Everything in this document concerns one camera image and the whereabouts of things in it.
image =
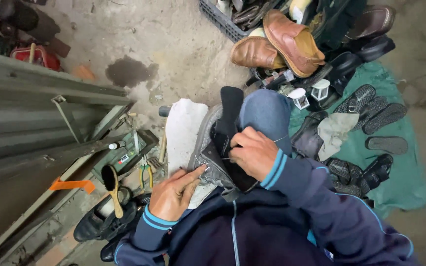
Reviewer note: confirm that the green tarp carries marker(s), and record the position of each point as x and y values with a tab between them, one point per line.
401	177

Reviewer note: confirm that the black bottle with white cap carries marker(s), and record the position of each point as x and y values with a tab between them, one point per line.
117	145

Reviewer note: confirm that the grey high-top shoe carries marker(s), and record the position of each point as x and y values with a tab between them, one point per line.
213	166

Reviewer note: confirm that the red plastic container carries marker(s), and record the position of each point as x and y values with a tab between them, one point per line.
43	57

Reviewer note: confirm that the dark heap of clutter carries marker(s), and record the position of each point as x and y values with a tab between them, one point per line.
17	22

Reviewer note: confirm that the white foam sheet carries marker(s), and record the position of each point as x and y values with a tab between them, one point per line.
183	133

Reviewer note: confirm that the person's navy jacket torso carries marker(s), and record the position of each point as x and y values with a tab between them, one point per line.
250	232

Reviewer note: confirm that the metal sewing needle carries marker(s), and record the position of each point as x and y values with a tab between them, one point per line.
205	169

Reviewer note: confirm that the black leather boot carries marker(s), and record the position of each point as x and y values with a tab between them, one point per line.
307	136

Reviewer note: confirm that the black cylinder anvil post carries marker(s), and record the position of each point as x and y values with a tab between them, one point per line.
164	111

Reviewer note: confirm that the black leather dress shoe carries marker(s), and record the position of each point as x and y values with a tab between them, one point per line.
98	221
111	251

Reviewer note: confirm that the dark brown leather shoe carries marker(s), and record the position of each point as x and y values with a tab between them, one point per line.
372	22

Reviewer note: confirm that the wooden shoe brush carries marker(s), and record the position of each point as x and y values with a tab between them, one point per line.
112	184

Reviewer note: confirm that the person's right fingers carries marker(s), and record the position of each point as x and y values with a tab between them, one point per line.
238	147

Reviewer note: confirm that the black textured shoe sole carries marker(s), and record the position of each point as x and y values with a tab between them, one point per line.
372	111
385	118

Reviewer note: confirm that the small white lantern-shaped bottle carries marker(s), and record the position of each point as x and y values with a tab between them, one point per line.
298	98
321	89

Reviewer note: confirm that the white thread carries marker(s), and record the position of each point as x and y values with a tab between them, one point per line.
281	139

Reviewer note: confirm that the person's blue jeans leg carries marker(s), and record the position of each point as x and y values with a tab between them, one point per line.
264	112

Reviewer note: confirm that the person's left hand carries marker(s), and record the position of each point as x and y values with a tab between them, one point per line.
170	195

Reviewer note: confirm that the black plastic crate of shoes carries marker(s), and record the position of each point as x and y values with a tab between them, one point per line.
227	16

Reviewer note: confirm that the glossy black shoe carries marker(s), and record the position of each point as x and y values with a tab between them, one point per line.
375	48
342	68

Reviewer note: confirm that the black woven sandal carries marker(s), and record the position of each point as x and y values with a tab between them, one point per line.
357	99

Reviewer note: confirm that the tan leather shoe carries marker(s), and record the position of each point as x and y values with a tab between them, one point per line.
253	52
292	42

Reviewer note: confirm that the orange tape strip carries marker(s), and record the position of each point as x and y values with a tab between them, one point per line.
70	184

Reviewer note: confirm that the person's right hand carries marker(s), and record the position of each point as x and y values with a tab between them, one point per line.
253	153

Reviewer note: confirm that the grey flat insole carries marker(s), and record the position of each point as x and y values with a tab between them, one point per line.
386	144

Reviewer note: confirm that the green tool box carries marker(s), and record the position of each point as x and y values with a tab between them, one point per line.
124	155

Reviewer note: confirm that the grey rag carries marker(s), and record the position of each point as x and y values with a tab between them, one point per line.
337	131

